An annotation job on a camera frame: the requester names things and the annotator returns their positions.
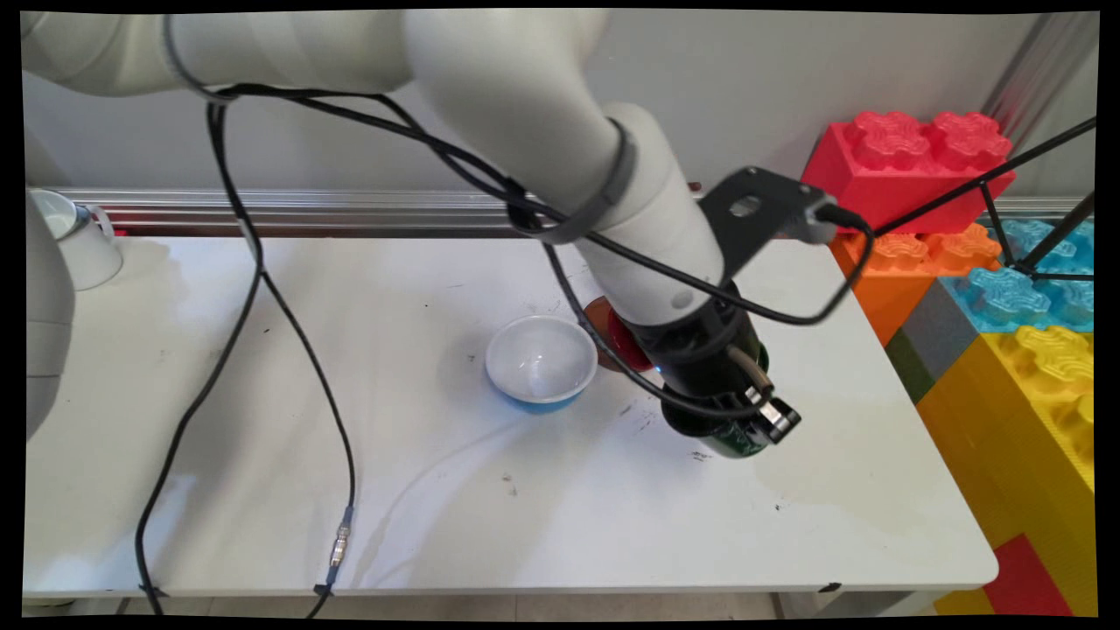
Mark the big orange toy brick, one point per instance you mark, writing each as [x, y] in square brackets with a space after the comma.
[901, 284]

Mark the big grey toy brick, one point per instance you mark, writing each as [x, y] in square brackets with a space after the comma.
[941, 328]

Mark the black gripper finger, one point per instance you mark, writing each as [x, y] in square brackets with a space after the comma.
[777, 422]

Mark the big dark green toy brick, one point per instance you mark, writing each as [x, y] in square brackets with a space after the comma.
[910, 367]

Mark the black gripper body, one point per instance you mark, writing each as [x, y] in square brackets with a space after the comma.
[700, 359]

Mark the brown wooden mug tree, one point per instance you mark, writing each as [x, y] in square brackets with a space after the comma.
[597, 313]

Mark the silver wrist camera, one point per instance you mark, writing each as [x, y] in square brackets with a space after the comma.
[822, 226]

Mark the horizontal aluminium rail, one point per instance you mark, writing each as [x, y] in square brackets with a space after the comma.
[350, 210]

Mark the big yellow toy brick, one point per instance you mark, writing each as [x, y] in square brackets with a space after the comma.
[1015, 420]

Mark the white enamel mug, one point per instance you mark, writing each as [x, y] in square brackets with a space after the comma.
[83, 254]

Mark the slanted aluminium profile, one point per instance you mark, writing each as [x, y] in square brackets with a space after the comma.
[1041, 70]

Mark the green enamel mug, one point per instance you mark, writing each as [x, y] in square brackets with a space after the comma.
[726, 443]

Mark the flat red toy brick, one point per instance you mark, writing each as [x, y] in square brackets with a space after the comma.
[1024, 582]

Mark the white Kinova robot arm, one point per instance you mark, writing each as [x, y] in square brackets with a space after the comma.
[490, 79]

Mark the white and blue bowl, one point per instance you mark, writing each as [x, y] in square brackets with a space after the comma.
[541, 359]

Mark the big red toy brick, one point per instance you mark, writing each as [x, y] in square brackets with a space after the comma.
[892, 166]

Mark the red enamel mug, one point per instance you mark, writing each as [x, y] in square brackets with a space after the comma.
[628, 346]

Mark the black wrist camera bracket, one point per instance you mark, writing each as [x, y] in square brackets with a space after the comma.
[748, 219]

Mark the big blue toy brick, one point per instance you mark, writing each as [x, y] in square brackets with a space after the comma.
[1015, 297]

